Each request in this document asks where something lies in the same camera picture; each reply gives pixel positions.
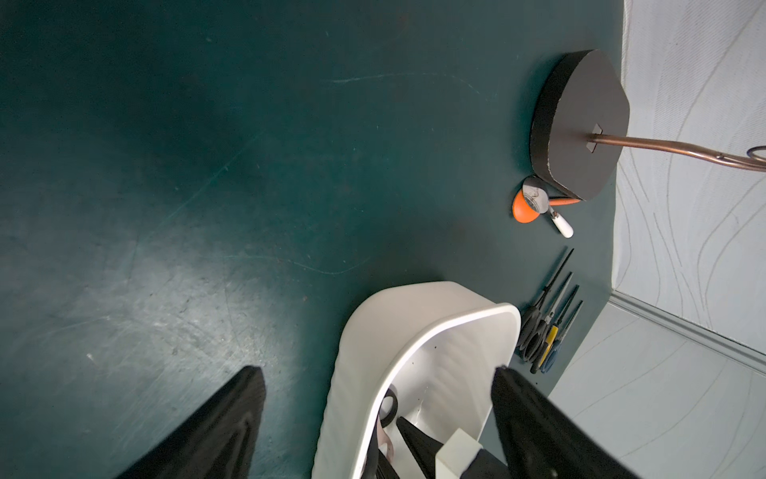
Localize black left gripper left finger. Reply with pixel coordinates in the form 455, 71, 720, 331
120, 365, 267, 478

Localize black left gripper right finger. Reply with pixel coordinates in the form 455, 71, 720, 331
491, 366, 636, 478

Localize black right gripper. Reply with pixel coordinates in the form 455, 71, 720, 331
396, 417, 511, 479

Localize pink kitchen scissors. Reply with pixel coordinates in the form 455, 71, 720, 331
375, 420, 395, 478

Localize yellow handled scissors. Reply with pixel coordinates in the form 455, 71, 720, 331
530, 285, 580, 374

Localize blue handled scissors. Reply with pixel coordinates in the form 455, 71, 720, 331
540, 301, 584, 373

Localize black handled steel scissors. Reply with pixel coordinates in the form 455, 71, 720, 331
522, 273, 574, 362

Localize white storage box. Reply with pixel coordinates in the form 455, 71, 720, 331
311, 281, 521, 478

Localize all black scissors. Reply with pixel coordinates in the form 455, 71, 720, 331
517, 249, 575, 355

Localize small black handled scissors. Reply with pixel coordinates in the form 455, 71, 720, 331
378, 387, 399, 429

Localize orange spoon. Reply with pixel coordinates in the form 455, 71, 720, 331
511, 191, 580, 224

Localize green table mat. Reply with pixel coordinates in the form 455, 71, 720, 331
1, 1, 624, 478

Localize bronze jewelry tree stand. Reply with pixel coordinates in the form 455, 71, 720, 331
529, 50, 765, 201

